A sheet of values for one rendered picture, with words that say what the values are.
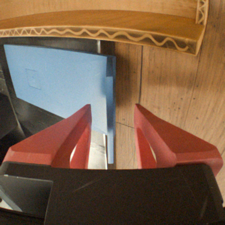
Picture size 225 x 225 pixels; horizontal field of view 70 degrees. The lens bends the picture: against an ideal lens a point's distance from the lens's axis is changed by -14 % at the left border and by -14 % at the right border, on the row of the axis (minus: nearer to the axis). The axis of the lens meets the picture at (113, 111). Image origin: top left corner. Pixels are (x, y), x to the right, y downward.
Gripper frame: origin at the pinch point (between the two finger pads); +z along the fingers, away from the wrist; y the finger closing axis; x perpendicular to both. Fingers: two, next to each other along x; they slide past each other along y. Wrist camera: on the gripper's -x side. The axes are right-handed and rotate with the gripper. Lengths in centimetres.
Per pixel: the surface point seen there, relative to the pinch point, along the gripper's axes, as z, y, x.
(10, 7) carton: 10.2, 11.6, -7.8
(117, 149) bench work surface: 4.1, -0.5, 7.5
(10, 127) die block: 13.1, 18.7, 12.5
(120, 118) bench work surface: 3.9, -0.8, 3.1
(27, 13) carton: 8.6, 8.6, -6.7
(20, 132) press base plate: 15.0, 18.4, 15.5
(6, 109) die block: 13.6, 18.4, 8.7
